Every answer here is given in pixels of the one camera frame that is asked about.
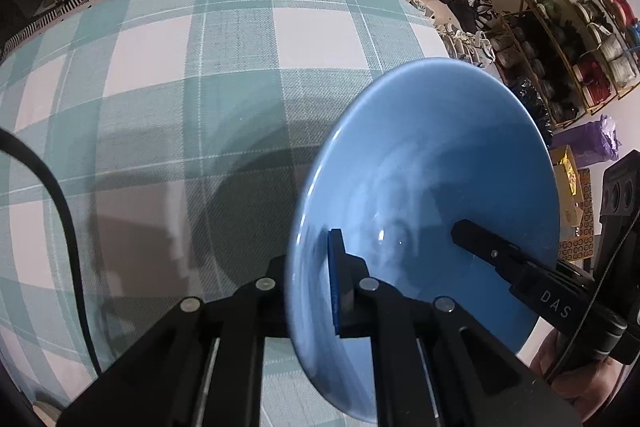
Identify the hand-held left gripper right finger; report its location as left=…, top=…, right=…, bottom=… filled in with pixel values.
left=327, top=229, right=583, bottom=427

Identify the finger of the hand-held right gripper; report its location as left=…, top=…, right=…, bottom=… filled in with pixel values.
left=450, top=219, right=532, bottom=295

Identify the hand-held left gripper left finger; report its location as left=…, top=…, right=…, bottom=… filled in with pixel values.
left=60, top=256, right=292, bottom=427

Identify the blue bowl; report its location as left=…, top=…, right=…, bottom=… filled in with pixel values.
left=286, top=58, right=561, bottom=424

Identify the person's right hand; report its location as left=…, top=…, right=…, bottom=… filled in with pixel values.
left=530, top=331, right=635, bottom=424

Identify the printed cardboard box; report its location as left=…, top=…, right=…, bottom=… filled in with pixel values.
left=550, top=146, right=597, bottom=264

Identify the purple plastic bag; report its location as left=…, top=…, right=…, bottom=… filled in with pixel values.
left=550, top=114, right=621, bottom=168

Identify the wooden shoe rack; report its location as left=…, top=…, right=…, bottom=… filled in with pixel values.
left=487, top=0, right=640, bottom=130

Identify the teal white checked tablecloth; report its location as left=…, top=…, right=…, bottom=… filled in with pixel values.
left=0, top=0, right=451, bottom=427

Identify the thin black cable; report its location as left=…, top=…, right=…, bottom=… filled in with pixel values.
left=545, top=207, right=640, bottom=378

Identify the thick black cable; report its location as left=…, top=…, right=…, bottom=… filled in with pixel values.
left=0, top=127, right=103, bottom=375

